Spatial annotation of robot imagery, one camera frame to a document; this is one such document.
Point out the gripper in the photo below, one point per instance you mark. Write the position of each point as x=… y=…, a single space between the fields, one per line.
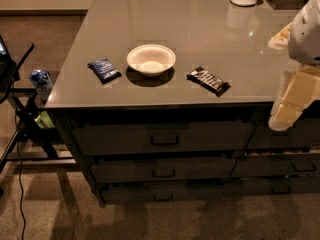
x=306 y=37

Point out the drawer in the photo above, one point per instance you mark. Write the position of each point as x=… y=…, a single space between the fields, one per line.
x=160 y=138
x=304 y=133
x=274 y=186
x=277 y=165
x=164 y=191
x=162 y=169

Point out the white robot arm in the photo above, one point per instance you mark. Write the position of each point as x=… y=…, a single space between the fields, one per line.
x=301 y=36

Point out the black candy bar wrapper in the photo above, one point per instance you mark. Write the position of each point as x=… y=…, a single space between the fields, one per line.
x=208 y=80

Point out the white bowl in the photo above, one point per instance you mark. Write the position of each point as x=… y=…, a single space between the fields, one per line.
x=151 y=59

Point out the blue snack packet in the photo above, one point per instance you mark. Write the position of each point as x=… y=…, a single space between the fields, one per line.
x=104 y=70

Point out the green packet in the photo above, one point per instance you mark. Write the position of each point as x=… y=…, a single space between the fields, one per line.
x=44 y=121

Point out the black side stand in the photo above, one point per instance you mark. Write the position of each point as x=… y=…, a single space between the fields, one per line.
x=26 y=105

